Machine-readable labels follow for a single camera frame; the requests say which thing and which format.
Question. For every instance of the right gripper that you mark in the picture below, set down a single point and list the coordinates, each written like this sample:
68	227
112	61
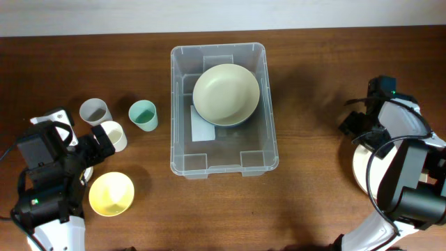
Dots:
350	123

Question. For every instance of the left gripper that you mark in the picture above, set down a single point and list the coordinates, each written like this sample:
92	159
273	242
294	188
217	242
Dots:
95	154

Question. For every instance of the cream cup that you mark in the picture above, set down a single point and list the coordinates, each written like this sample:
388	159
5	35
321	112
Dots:
116	135

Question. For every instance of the cream bowl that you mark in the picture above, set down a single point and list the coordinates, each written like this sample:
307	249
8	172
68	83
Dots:
227	82
378	168

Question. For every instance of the mint green cup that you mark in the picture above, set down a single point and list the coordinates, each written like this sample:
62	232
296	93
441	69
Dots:
143	114

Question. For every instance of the dark blue bowl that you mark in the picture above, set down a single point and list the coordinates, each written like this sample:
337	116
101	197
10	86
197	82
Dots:
225	113

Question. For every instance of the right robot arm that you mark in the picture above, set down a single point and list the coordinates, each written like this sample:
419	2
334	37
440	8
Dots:
403	167

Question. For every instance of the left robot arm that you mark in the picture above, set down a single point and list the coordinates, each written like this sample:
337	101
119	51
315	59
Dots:
52	186

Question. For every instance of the grey cup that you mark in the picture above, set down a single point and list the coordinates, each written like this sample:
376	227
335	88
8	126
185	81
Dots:
94	111

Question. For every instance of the white small bowl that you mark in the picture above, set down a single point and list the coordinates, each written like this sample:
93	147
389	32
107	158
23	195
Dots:
88	173

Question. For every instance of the yellow small bowl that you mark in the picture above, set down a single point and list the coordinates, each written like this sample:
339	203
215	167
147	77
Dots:
111	194

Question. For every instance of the clear plastic storage bin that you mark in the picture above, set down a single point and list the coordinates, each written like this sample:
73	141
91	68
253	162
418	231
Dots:
249	148

